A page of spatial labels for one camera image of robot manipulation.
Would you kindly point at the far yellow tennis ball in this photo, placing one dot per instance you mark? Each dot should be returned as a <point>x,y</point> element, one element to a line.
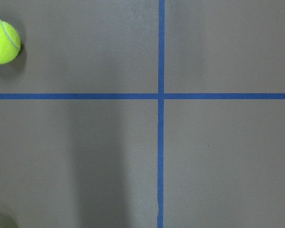
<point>10,43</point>

